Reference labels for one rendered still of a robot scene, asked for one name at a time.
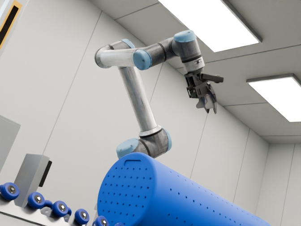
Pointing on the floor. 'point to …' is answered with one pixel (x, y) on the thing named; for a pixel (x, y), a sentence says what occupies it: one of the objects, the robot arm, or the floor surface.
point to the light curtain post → (10, 19)
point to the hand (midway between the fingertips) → (212, 110)
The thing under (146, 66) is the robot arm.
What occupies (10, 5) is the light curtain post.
